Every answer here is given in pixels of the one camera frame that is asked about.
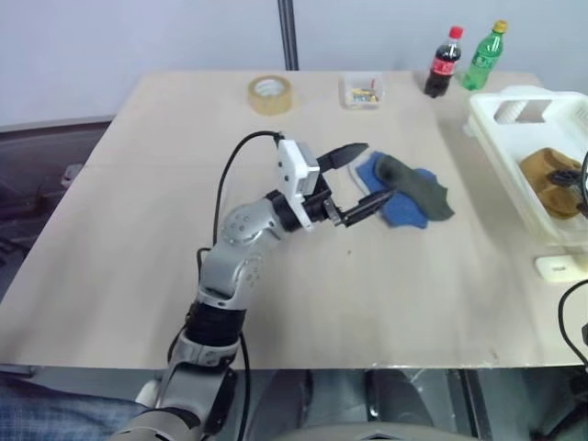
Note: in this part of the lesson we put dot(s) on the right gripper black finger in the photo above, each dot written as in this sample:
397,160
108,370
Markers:
564,181
566,173

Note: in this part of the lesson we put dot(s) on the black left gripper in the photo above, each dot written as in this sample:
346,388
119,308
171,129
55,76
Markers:
319,209

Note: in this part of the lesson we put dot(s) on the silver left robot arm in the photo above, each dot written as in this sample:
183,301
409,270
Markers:
239,225

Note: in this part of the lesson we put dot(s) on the white plastic basket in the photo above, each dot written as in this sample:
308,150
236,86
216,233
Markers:
505,138

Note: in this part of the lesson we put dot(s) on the clear plastic small-parts box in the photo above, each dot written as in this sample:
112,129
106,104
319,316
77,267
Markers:
347,85

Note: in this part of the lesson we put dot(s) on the blue sock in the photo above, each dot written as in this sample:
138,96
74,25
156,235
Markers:
404,211

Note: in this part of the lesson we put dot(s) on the dark grey cloth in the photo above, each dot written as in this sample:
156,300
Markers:
422,193

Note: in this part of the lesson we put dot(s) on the white flat plastic piece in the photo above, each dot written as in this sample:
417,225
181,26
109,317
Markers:
558,268

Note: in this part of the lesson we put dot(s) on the brown packing tape roll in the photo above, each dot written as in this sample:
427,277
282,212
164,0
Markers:
257,105

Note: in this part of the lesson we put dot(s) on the cola bottle with red cap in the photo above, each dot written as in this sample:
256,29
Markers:
440,75

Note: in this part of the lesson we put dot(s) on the green bottle with yellow cap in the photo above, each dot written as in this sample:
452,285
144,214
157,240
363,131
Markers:
482,62

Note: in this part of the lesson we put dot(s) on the white shoe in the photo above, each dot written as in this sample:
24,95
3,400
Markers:
148,392

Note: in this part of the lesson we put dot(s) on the dark background furniture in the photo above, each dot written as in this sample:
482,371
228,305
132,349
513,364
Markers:
37,184

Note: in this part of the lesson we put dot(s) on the blue plaid trousers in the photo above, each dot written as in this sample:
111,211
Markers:
55,413

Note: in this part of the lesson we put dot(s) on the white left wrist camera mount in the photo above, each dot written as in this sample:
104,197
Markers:
291,165

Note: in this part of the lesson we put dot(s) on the black vertical post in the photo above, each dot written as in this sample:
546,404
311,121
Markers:
288,32

